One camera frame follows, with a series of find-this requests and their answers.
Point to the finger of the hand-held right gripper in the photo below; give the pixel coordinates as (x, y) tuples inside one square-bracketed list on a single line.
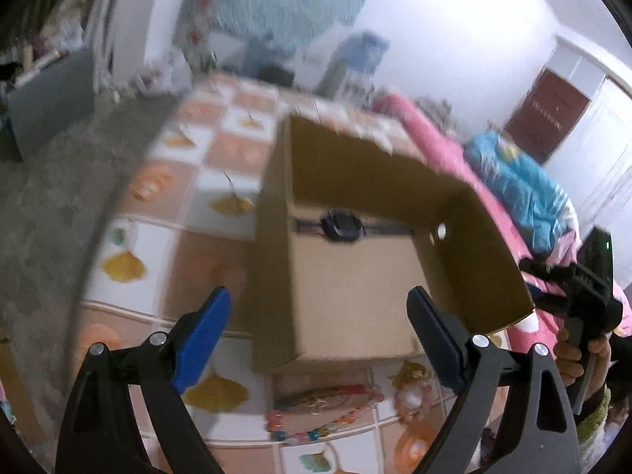
[(553, 303), (548, 270)]

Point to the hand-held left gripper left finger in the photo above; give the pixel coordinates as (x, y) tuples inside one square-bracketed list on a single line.
[(207, 335)]

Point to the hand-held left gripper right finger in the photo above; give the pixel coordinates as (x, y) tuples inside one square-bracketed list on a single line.
[(434, 340)]

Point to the brown cardboard box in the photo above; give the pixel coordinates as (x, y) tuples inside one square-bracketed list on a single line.
[(345, 296)]

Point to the person's right hand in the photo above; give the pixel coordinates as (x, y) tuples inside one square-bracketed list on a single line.
[(568, 363)]

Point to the blue quilt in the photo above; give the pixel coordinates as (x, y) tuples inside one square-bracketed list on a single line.
[(518, 177)]

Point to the black wristwatch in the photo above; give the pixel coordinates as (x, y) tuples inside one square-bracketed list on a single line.
[(338, 224)]

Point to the dark red door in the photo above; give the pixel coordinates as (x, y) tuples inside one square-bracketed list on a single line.
[(543, 113)]

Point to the pink blanket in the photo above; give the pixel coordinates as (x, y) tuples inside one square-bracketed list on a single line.
[(434, 143)]

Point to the dark box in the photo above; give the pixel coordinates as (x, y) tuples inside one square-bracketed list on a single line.
[(276, 74)]

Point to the grey cabinet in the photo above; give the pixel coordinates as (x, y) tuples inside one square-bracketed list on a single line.
[(49, 103)]

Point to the blue water bottle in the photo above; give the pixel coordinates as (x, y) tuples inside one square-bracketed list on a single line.
[(363, 47)]

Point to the cluttered shelf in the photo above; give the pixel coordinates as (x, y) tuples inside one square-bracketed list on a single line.
[(44, 15)]

